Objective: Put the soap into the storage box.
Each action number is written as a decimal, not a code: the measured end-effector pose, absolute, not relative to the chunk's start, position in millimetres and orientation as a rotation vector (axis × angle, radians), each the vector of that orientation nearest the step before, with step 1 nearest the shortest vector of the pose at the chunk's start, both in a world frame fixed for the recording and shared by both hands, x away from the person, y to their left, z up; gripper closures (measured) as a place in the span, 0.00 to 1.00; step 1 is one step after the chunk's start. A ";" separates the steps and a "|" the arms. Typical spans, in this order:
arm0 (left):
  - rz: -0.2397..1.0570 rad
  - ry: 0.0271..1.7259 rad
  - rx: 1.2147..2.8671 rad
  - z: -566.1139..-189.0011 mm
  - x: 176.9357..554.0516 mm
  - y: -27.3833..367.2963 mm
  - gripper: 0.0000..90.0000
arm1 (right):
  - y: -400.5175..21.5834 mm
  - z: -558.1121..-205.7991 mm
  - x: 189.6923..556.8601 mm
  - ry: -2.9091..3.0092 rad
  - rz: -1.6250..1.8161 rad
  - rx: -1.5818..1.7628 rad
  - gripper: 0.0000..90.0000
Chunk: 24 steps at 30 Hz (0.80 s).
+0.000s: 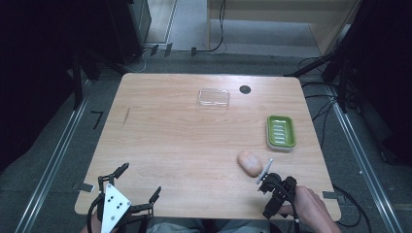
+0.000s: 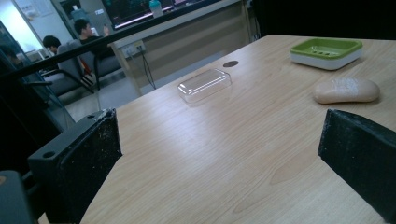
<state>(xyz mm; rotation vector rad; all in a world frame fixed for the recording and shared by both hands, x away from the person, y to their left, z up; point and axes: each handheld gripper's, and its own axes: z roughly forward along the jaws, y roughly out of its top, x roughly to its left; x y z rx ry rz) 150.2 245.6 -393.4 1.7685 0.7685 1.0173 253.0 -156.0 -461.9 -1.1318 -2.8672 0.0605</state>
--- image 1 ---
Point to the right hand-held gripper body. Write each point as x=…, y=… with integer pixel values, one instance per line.
x=280, y=191

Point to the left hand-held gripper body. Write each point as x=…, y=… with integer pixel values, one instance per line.
x=114, y=202

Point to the beige soap bar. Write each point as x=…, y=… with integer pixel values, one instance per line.
x=249, y=163

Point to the green soap dish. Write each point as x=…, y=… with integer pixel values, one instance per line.
x=281, y=132

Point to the person's left hand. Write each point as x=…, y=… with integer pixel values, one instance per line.
x=91, y=227

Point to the grey tape piece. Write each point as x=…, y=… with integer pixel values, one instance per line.
x=330, y=194
x=83, y=186

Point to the black stand leg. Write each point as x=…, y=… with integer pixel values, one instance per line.
x=315, y=64
x=77, y=81

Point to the black round table grommet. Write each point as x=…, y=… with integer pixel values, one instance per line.
x=245, y=89

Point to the clear plastic lid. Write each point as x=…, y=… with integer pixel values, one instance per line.
x=213, y=97

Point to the black cabinet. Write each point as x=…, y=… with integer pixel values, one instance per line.
x=129, y=29

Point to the light wooden furniture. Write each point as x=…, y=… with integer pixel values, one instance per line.
x=275, y=13

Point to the metal floor rail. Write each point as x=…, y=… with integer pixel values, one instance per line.
x=366, y=168
x=51, y=168

